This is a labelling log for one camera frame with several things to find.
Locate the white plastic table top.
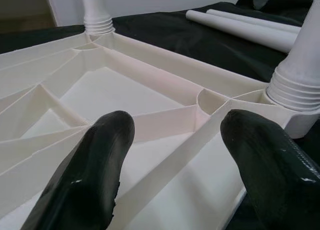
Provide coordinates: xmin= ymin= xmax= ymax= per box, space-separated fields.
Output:
xmin=0 ymin=31 xmax=320 ymax=230

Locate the black cloth cover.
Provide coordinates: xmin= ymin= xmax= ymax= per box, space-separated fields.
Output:
xmin=0 ymin=0 xmax=320 ymax=230

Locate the white plastic table leg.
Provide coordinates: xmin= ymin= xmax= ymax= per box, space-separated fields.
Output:
xmin=266 ymin=1 xmax=320 ymax=111
xmin=185 ymin=9 xmax=301 ymax=53
xmin=205 ymin=8 xmax=304 ymax=35
xmin=79 ymin=0 xmax=115 ymax=37

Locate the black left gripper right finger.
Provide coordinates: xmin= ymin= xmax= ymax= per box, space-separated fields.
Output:
xmin=219 ymin=109 xmax=320 ymax=230

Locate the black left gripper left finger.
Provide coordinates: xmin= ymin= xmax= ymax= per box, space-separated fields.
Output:
xmin=18 ymin=109 xmax=136 ymax=230

